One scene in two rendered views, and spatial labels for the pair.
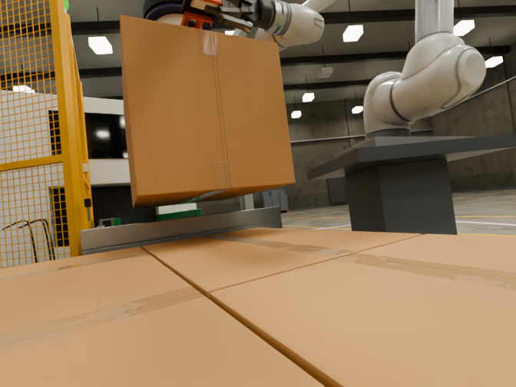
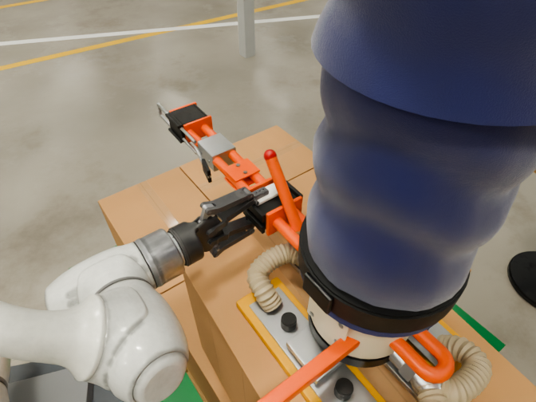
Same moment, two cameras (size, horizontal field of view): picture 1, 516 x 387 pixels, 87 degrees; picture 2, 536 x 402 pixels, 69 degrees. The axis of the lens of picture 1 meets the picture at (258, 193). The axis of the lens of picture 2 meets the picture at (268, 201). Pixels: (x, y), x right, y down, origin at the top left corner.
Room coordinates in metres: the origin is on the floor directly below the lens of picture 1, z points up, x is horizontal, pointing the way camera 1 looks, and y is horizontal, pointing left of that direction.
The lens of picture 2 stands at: (1.25, 0.02, 1.74)
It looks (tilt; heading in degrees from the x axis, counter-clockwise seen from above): 45 degrees down; 173
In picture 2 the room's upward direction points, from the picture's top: straight up
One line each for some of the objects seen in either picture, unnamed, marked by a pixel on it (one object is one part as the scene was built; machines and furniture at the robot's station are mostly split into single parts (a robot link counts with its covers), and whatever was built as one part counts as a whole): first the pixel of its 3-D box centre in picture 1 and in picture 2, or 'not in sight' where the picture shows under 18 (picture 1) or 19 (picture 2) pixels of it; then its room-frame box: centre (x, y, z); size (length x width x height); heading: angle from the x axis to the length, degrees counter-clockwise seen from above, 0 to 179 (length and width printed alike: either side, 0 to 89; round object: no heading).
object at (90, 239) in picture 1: (197, 224); not in sight; (0.97, 0.23, 0.58); 0.70 x 0.03 x 0.06; 120
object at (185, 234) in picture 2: (253, 11); (198, 237); (0.78, -0.05, 1.20); 0.09 x 0.07 x 0.08; 119
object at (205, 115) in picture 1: (192, 141); (333, 370); (0.92, 0.21, 0.87); 0.60 x 0.40 x 0.40; 26
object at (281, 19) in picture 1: (274, 17); (161, 256); (0.82, -0.11, 1.20); 0.09 x 0.06 x 0.09; 29
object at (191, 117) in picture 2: not in sight; (191, 121); (0.41, -0.07, 1.20); 0.08 x 0.07 x 0.05; 29
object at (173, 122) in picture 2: not in sight; (182, 139); (0.48, -0.09, 1.20); 0.31 x 0.03 x 0.05; 29
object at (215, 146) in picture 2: not in sight; (217, 151); (0.53, -0.01, 1.20); 0.07 x 0.07 x 0.04; 29
